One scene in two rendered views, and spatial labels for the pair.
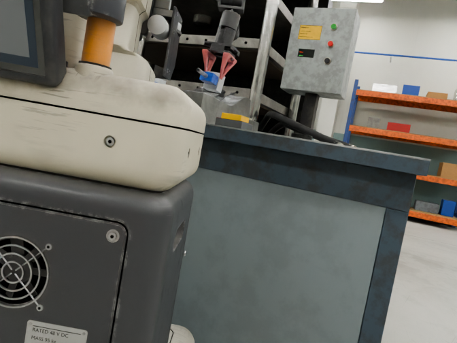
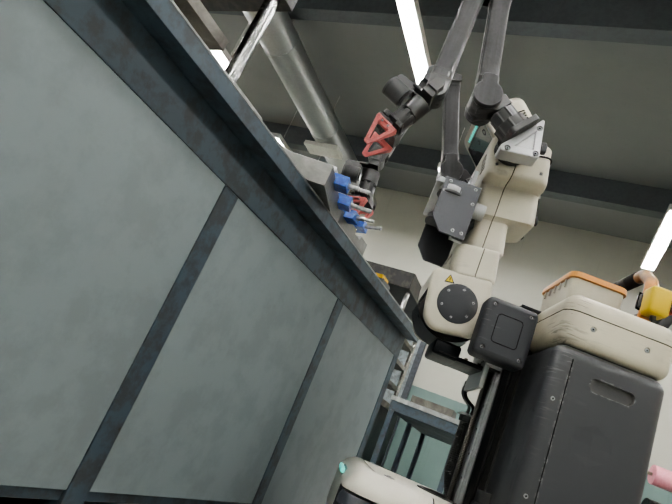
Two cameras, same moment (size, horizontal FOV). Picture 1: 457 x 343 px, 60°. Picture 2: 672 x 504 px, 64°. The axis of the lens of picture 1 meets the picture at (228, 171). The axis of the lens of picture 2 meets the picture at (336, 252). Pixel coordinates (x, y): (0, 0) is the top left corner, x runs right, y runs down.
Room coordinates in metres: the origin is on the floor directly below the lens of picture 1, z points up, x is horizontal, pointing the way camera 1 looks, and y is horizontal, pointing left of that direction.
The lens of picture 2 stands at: (1.10, 1.76, 0.33)
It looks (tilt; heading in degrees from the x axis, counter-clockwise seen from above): 17 degrees up; 276
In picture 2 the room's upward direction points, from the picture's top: 23 degrees clockwise
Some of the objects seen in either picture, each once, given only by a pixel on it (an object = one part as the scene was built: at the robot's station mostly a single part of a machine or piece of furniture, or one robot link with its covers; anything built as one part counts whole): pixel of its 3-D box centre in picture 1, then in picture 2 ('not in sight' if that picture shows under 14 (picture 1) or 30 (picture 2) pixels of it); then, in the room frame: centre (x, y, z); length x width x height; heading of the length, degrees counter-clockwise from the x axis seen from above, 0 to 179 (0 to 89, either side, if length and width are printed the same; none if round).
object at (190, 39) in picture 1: (200, 56); not in sight; (2.55, 0.30, 1.27); 1.10 x 0.74 x 0.05; 66
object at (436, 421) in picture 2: not in sight; (431, 455); (-0.05, -4.12, 0.46); 1.90 x 0.70 x 0.92; 70
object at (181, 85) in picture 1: (194, 95); not in sight; (2.55, 0.30, 1.02); 1.10 x 0.74 x 0.05; 66
